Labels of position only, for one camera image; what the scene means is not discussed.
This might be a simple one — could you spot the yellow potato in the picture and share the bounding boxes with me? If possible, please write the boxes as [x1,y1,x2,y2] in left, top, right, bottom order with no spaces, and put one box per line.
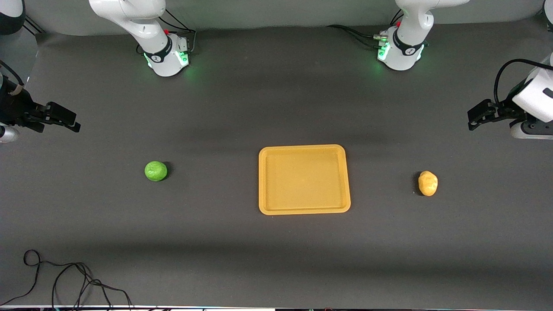
[418,171,439,197]

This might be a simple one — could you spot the green apple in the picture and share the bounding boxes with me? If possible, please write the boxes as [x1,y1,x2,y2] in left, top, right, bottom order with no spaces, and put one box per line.
[144,161,168,182]

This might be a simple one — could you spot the orange plastic tray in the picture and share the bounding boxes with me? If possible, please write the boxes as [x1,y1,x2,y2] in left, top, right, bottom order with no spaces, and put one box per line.
[258,144,351,216]

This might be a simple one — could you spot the dark grey table mat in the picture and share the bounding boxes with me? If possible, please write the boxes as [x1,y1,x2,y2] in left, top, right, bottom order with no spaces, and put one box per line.
[0,17,553,310]

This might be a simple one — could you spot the black left arm wrist cable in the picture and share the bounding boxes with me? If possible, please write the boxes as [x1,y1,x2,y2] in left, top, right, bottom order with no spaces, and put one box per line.
[494,58,553,107]

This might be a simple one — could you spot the black arm wrist cable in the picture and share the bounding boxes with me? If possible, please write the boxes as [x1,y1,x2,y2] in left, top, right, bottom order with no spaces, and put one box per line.
[0,60,25,87]
[494,58,553,107]

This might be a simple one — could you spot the black right arm wrist cable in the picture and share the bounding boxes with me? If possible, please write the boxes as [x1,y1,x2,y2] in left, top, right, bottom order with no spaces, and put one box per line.
[0,60,25,87]

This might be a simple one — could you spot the black right arm base cables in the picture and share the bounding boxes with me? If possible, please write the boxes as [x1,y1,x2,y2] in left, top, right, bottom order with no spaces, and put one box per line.
[136,9,197,55]

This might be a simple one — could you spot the black arm base cables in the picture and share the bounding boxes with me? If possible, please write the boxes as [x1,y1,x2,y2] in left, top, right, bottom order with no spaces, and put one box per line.
[136,9,197,55]
[327,10,404,49]

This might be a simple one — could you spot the loose thin black cable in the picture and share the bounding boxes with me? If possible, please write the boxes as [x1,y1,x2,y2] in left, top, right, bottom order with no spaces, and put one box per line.
[0,250,133,310]

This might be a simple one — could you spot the black left arm base cables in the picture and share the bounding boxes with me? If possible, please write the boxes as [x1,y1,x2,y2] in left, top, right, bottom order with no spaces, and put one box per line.
[327,10,404,49]

